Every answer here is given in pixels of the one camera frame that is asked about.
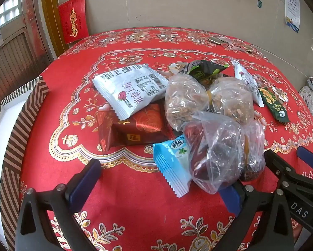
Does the red gold wall poster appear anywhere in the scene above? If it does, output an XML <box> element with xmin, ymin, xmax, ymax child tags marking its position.
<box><xmin>57</xmin><ymin>0</ymin><xmax>90</xmax><ymax>45</ymax></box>

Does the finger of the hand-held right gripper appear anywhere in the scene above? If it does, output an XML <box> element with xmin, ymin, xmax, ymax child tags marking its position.
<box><xmin>264</xmin><ymin>149</ymin><xmax>313</xmax><ymax>192</ymax></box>
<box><xmin>296</xmin><ymin>146</ymin><xmax>313</xmax><ymax>173</ymax></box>

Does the clear bag of walnuts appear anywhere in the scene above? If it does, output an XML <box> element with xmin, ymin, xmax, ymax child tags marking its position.
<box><xmin>164</xmin><ymin>72</ymin><xmax>254</xmax><ymax>131</ymax></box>

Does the clear bag of red dates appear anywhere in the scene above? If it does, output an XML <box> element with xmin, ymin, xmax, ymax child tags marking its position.
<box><xmin>183</xmin><ymin>111</ymin><xmax>267</xmax><ymax>195</ymax></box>

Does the metal door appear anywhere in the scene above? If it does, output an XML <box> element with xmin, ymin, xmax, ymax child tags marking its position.
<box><xmin>0</xmin><ymin>27</ymin><xmax>55</xmax><ymax>115</ymax></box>

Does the light blue snack packet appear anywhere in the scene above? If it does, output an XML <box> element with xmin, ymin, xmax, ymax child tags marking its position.
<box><xmin>152</xmin><ymin>136</ymin><xmax>196</xmax><ymax>198</ymax></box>

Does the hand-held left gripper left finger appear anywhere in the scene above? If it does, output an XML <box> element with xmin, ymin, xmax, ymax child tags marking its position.
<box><xmin>15</xmin><ymin>158</ymin><xmax>102</xmax><ymax>251</ymax></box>

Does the dark green snack packet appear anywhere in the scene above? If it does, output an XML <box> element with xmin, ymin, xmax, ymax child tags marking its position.
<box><xmin>258</xmin><ymin>87</ymin><xmax>291</xmax><ymax>124</ymax></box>

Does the red floral tablecloth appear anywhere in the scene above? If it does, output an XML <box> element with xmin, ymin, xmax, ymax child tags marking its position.
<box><xmin>19</xmin><ymin>27</ymin><xmax>313</xmax><ymax>251</ymax></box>

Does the dark red snack packet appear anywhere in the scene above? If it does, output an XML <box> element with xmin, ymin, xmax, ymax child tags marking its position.
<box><xmin>97</xmin><ymin>103</ymin><xmax>176</xmax><ymax>152</ymax></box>

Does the white snack packet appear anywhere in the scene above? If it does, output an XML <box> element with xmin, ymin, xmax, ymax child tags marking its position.
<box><xmin>231</xmin><ymin>59</ymin><xmax>265</xmax><ymax>108</ymax></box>
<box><xmin>92</xmin><ymin>64</ymin><xmax>170</xmax><ymax>121</ymax></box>

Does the wooden door frame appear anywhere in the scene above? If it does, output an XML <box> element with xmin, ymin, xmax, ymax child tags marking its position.
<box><xmin>41</xmin><ymin>0</ymin><xmax>68</xmax><ymax>58</ymax></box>

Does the floral chair cushion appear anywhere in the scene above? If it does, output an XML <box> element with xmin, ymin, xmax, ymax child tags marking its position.
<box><xmin>299</xmin><ymin>77</ymin><xmax>313</xmax><ymax>134</ymax></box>

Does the black green snack packet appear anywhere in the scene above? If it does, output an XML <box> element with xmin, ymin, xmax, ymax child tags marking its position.
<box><xmin>179</xmin><ymin>60</ymin><xmax>230</xmax><ymax>87</ymax></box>

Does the wall calendar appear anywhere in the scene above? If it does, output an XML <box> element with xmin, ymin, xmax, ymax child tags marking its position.
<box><xmin>282</xmin><ymin>0</ymin><xmax>301</xmax><ymax>33</ymax></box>

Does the striped cardboard box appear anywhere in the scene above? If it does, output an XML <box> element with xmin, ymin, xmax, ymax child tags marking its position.
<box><xmin>0</xmin><ymin>76</ymin><xmax>51</xmax><ymax>251</ymax></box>

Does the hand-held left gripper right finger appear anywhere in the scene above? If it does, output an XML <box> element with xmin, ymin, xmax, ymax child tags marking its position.
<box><xmin>214</xmin><ymin>180</ymin><xmax>295</xmax><ymax>251</ymax></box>

